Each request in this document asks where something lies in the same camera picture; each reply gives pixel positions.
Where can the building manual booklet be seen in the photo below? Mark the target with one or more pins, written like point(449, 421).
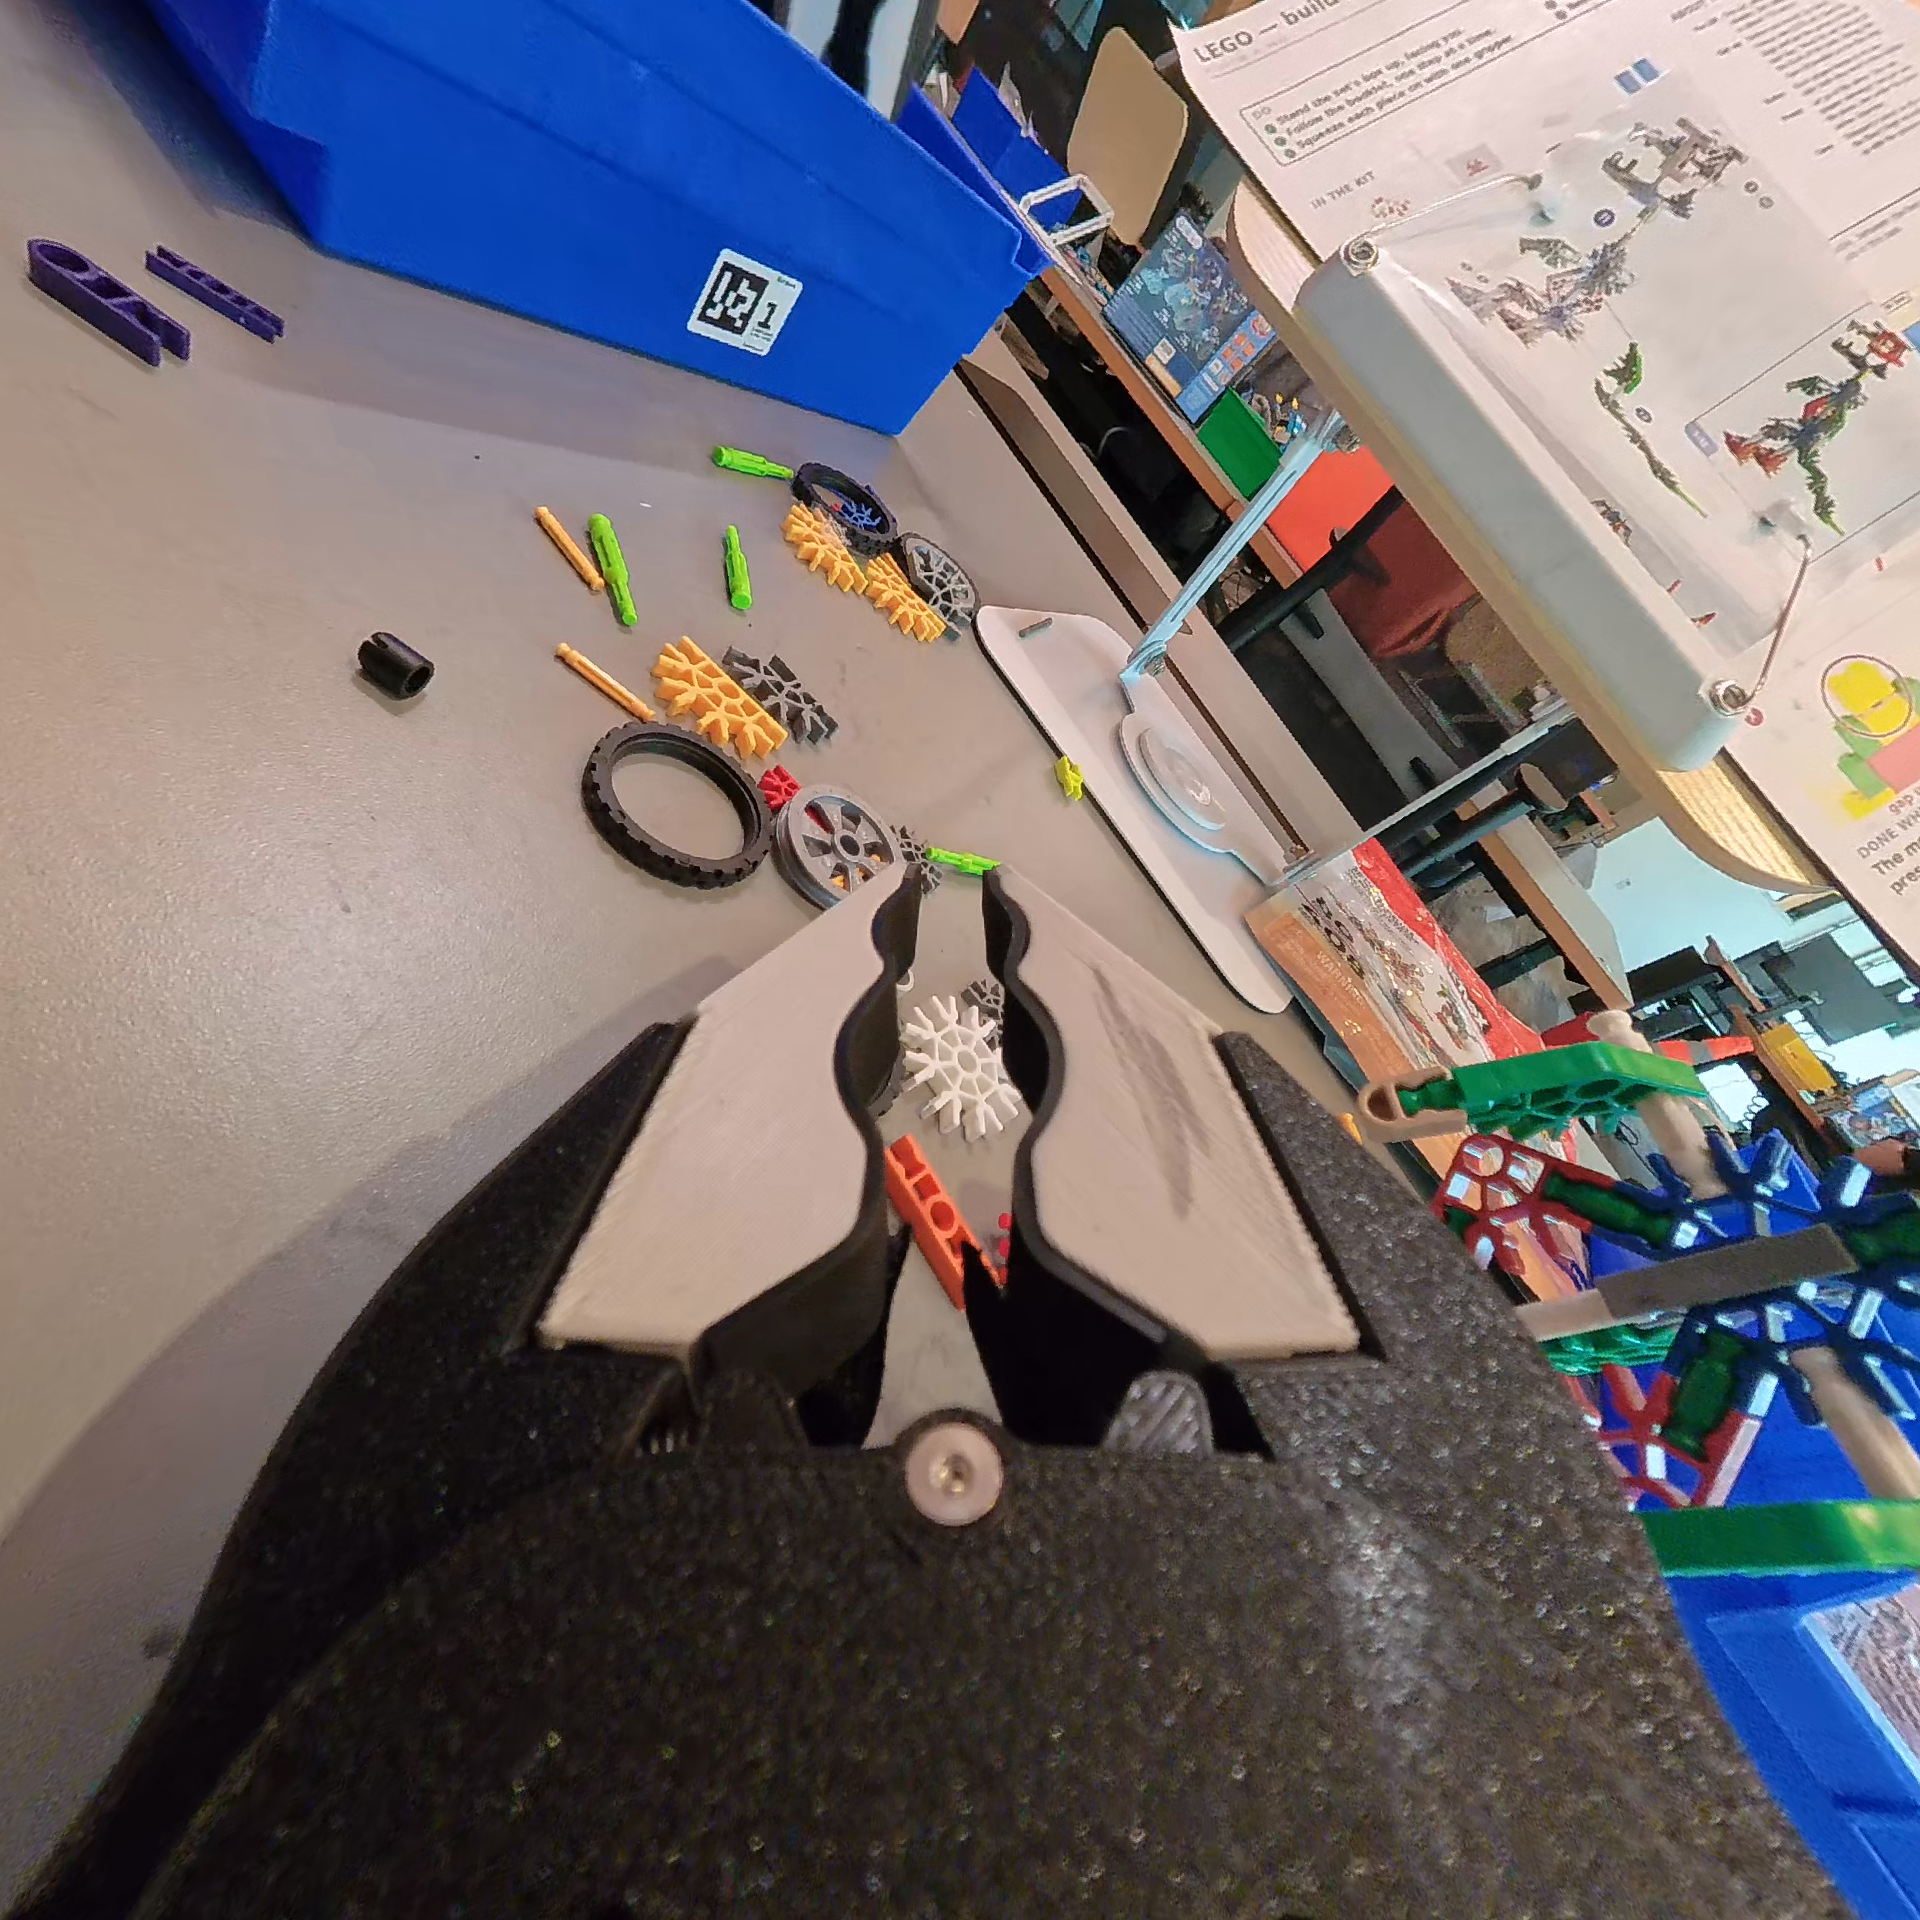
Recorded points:
point(1678, 345)

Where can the black tyre with blue connector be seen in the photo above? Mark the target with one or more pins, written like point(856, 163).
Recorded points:
point(806, 496)

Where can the blue bin with square tag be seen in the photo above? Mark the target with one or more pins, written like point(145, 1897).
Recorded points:
point(600, 201)

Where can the yellow fan connector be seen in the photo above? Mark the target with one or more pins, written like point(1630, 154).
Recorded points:
point(907, 596)
point(826, 548)
point(715, 707)

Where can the blue toy box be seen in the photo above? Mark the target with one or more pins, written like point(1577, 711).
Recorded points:
point(1190, 324)

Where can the grey wheel with black tyre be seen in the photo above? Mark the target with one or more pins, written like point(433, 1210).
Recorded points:
point(948, 579)

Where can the colourful construction toy model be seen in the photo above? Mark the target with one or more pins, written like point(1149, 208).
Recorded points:
point(1561, 1088)

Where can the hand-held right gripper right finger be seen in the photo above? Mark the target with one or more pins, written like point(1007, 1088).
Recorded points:
point(1185, 1184)

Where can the yellow rod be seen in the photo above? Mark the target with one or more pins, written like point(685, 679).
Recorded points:
point(573, 548)
point(605, 679)

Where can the small dark grey connector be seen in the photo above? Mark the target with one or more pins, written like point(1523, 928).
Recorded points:
point(979, 1006)

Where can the small red connector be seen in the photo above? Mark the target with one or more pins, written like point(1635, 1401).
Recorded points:
point(779, 789)

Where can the orange toy package bag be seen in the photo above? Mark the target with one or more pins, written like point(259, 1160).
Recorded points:
point(1377, 964)

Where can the black short cylinder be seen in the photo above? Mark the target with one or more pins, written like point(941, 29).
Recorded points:
point(396, 659)

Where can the green box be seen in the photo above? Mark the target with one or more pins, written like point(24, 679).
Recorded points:
point(1239, 441)

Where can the orange flat connector piece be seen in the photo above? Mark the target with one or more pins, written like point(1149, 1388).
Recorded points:
point(930, 1215)

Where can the purple flat bar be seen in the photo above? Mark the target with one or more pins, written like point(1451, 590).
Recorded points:
point(218, 297)

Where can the purple flat piece with holes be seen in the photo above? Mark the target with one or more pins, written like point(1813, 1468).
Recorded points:
point(103, 297)

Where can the grey wheel hub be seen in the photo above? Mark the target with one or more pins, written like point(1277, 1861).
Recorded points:
point(837, 848)

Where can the dark grey fan connector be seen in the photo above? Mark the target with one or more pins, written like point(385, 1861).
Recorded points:
point(782, 698)

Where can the white document stand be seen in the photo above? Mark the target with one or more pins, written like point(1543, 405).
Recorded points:
point(1503, 511)

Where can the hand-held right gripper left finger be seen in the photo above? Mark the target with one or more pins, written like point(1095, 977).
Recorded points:
point(700, 1184)

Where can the white snowflake connector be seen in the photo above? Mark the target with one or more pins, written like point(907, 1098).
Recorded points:
point(962, 1059)

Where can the lime green rod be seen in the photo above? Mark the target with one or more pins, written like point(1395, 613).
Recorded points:
point(611, 572)
point(737, 566)
point(962, 858)
point(751, 463)

